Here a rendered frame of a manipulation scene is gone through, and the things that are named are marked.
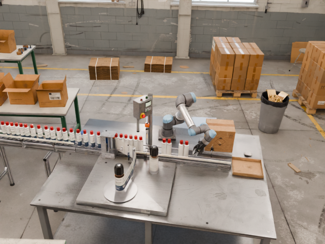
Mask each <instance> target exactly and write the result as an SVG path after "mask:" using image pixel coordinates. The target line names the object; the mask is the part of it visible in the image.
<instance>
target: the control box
mask: <svg viewBox="0 0 325 244"><path fill-rule="evenodd" d="M146 96H147V95H143V96H141V97H139V98H136V99H134V100H133V116H134V117H135V118H137V119H139V120H140V119H142V115H144V114H145V116H149V115H151V114H152V109H151V110H149V111H147V112H145V109H146V108H148V107H150V106H152V105H150V106H148V107H145V102H147V101H150V100H152V99H151V98H148V99H146ZM141 98H142V99H143V101H140V99H141Z"/></svg>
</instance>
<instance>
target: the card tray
mask: <svg viewBox="0 0 325 244"><path fill-rule="evenodd" d="M232 174H233V175H237V176H245V177H253V178H261V179H263V178H264V172H263V166H262V160H261V159H252V158H244V157H235V156H232Z"/></svg>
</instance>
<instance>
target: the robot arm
mask: <svg viewBox="0 0 325 244"><path fill-rule="evenodd" d="M195 102H196V96H195V94H194V93H193V92H190V93H186V94H181V95H179V96H178V97H177V98H176V100H175V105H176V108H177V109H178V110H179V111H178V112H177V113H176V114H175V115H173V116H172V115H165V116H164V117H163V128H162V131H161V135H162V136H164V137H172V136H173V135H174V130H173V126H174V125H178V124H182V123H184V122H185V123H186V125H187V127H188V128H189V130H188V133H189V135H190V136H195V135H198V134H201V133H204V134H205V135H206V136H205V137H204V138H203V139H202V141H198V144H197V145H195V146H194V148H193V152H192V155H196V156H197V155H198V153H199V154H202V152H203V151H204V147H206V146H207V145H208V144H209V143H210V141H211V140H212V139H213V138H214V137H215V136H216V132H215V131H214V130H211V129H210V128H209V126H208V125H207V123H205V122H203V123H202V124H200V126H198V127H196V125H195V124H194V122H193V120H192V118H191V116H190V114H189V113H188V108H189V107H190V106H191V105H192V104H193V103H195ZM195 151H197V152H195Z"/></svg>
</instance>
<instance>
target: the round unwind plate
mask: <svg viewBox="0 0 325 244"><path fill-rule="evenodd" d="M136 193H137V186H136V184H135V183H134V182H132V181H131V180H129V182H128V184H127V185H126V187H125V191H124V192H123V193H117V192H116V191H115V180H112V181H110V182H109V183H107V184H106V185H105V187H104V189H103V195H104V196H105V198H106V199H108V200H109V201H112V202H126V201H129V200H131V199H132V198H133V197H134V196H135V195H136Z"/></svg>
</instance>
